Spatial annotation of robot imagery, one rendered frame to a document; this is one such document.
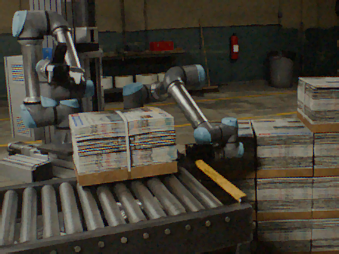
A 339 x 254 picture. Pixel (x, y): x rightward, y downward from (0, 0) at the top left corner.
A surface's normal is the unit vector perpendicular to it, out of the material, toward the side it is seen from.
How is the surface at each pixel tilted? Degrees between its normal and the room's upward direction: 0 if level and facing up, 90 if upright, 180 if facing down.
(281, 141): 90
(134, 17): 90
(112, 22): 90
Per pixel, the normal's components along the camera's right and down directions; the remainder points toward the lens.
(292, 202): 0.00, 0.18
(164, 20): 0.38, 0.15
